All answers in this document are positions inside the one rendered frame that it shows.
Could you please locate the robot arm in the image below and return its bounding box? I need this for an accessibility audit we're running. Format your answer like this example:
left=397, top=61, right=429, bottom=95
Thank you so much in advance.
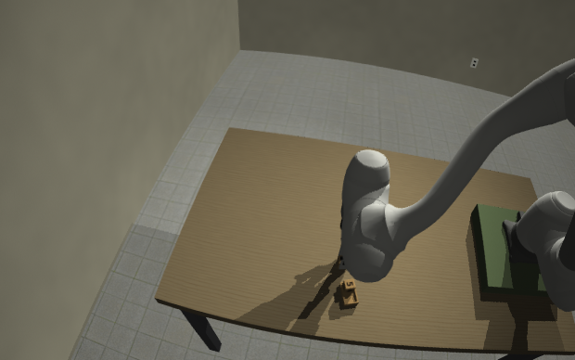
left=341, top=58, right=575, bottom=312

